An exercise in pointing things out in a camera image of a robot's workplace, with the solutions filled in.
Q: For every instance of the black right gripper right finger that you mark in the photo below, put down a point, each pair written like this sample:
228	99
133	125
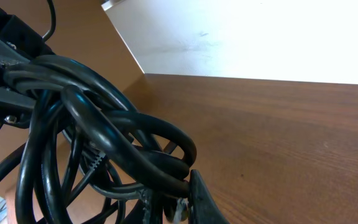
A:
203	209

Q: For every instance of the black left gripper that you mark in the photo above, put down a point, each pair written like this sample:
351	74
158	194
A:
18	44

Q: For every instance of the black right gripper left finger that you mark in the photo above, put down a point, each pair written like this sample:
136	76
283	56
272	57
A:
147	210

